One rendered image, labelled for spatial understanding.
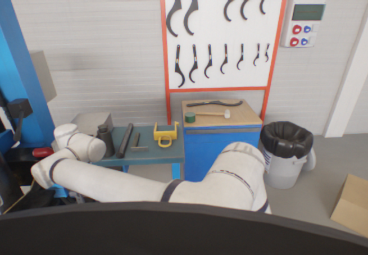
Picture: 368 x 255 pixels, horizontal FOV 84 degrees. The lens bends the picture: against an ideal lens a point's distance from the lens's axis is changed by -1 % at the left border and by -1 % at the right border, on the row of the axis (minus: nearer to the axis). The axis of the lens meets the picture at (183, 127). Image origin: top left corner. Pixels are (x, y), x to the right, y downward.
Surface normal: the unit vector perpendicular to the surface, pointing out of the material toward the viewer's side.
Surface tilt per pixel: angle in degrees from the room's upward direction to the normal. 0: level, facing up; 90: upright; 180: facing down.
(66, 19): 90
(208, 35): 90
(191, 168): 90
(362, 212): 90
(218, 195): 13
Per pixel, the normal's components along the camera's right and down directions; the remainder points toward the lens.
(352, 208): -0.67, 0.37
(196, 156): 0.05, 0.49
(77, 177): -0.46, -0.33
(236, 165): 0.05, -0.85
